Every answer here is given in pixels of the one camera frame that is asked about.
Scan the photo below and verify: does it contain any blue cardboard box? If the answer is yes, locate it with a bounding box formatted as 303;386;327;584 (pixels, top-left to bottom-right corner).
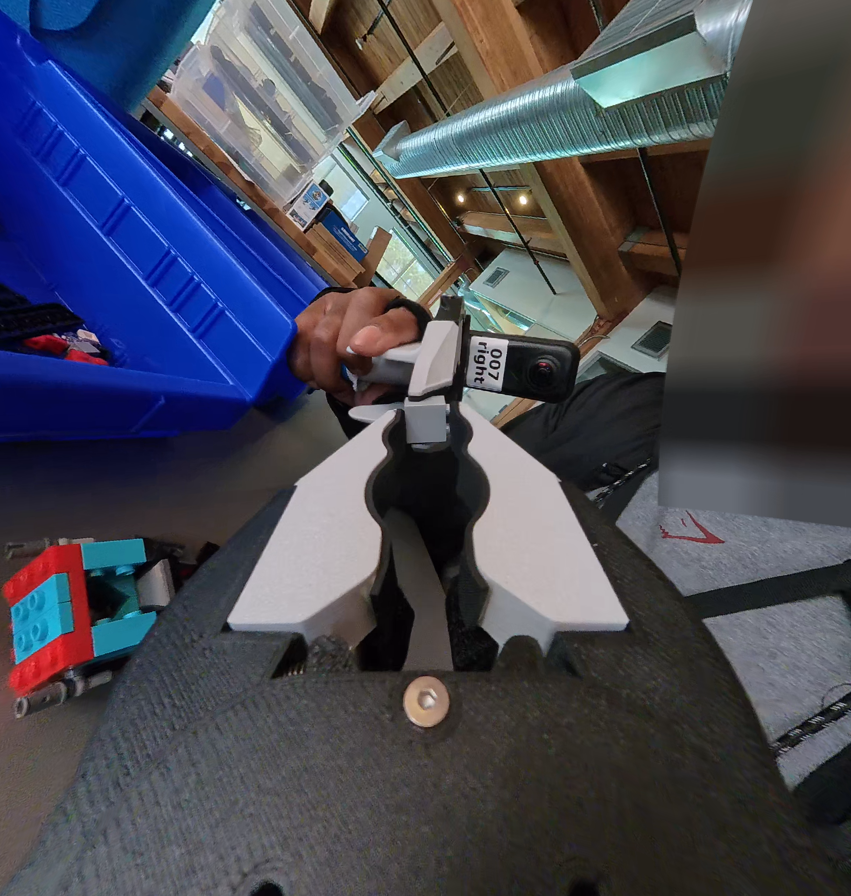
319;210;368;259

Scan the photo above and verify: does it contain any blue plastic bin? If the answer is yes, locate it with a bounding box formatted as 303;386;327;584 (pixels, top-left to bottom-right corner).
0;0;331;443

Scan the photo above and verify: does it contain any silver ventilation duct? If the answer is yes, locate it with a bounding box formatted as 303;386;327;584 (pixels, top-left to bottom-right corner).
373;0;734;181

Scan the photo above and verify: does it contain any grey toy axle pin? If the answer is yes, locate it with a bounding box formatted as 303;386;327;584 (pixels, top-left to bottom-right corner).
12;668;114;720

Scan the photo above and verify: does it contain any grey desk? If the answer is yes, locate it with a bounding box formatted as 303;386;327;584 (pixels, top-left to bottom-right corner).
0;392;426;896

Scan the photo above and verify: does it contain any brown cardboard box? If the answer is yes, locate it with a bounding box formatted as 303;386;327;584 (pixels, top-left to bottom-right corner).
306;227;393;287

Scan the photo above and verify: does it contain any black shoulder strap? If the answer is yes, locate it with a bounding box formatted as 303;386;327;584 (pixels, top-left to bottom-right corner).
684;556;851;690

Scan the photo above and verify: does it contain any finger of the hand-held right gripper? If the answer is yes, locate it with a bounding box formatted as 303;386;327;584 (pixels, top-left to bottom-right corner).
347;400;408;425
406;320;463;401

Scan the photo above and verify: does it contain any black patterned cord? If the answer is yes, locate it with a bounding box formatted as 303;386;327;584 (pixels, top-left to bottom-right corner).
593;458;851;756

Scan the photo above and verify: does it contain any light grey toy block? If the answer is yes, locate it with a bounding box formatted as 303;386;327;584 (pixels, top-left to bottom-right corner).
404;395;449;448

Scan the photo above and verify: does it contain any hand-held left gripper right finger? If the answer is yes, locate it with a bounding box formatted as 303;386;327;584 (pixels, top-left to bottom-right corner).
446;404;631;672

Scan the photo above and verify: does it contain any black brick plate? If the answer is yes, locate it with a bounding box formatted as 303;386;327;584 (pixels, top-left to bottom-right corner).
148;538;219;589

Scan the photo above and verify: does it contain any grey sweatshirt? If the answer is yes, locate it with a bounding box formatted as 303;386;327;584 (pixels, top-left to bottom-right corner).
614;472;851;792

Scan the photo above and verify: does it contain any person's right hand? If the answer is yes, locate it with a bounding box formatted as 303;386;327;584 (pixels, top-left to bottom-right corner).
288;287;433;407

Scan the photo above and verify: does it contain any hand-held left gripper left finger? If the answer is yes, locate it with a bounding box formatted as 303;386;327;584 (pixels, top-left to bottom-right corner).
227;408;415;672

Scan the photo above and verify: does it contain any clear plastic drawer stack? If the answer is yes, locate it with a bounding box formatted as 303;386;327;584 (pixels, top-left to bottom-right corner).
168;0;377;209

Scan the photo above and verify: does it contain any person's right forearm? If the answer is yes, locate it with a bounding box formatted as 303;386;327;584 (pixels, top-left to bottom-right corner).
499;371;666;492

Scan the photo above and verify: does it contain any pile of mixed toy bricks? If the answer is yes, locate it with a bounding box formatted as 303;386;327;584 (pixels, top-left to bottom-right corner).
0;196;113;366

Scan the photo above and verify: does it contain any small picture card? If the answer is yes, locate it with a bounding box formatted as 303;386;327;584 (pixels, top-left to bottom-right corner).
287;181;330;230

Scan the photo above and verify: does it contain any teal and black brick assembly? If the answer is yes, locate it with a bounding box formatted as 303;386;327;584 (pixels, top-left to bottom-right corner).
1;538;177;718

